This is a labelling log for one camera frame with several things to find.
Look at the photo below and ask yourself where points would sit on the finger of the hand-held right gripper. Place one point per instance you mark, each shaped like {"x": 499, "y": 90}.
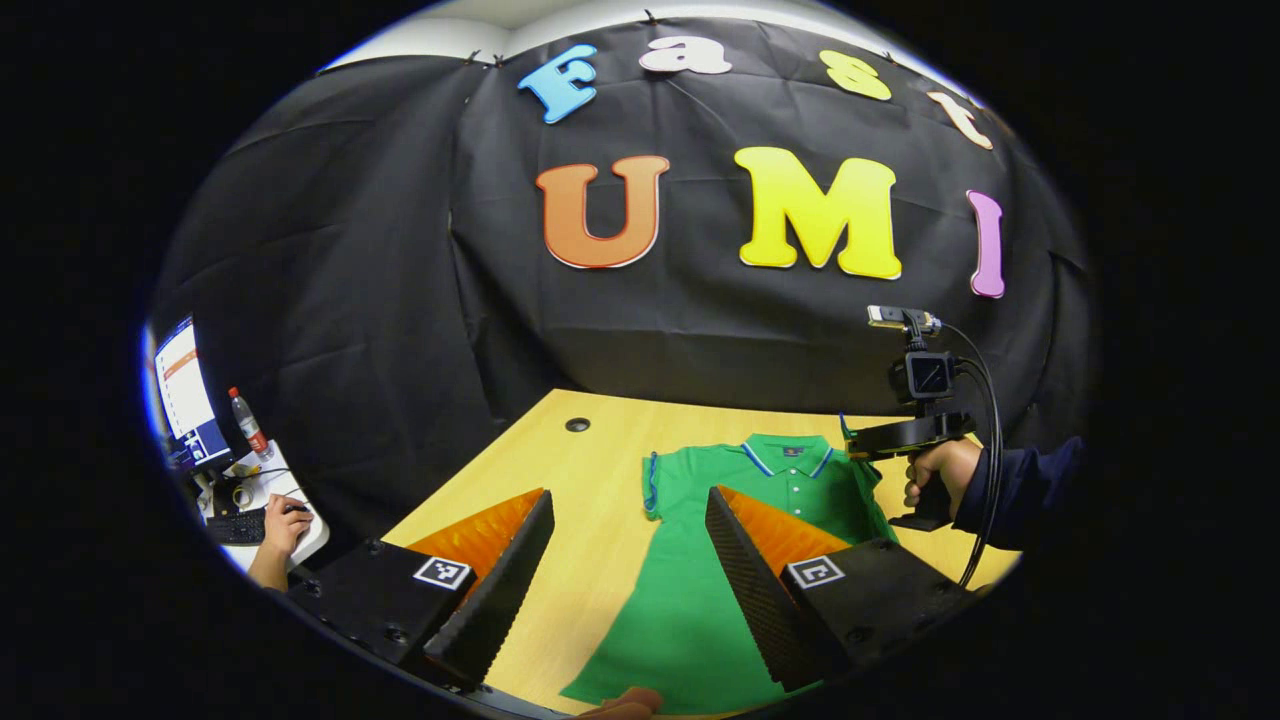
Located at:
{"x": 875, "y": 440}

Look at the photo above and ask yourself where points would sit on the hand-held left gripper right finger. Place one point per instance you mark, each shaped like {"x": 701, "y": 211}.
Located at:
{"x": 755, "y": 600}

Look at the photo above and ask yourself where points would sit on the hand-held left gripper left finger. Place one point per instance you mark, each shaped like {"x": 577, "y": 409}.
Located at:
{"x": 500, "y": 600}

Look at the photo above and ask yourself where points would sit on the green T-shirt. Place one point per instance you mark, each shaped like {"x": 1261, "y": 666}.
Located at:
{"x": 680, "y": 600}

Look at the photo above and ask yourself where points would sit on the white desk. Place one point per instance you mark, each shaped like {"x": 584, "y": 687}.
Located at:
{"x": 300, "y": 540}

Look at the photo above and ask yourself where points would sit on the black keyboard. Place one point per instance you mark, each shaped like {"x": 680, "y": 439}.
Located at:
{"x": 238, "y": 527}

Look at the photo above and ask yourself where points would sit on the clear bottle with red cap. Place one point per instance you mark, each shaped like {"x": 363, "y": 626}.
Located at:
{"x": 250, "y": 425}

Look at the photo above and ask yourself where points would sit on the computer monitor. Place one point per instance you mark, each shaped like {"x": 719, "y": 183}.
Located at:
{"x": 185, "y": 390}

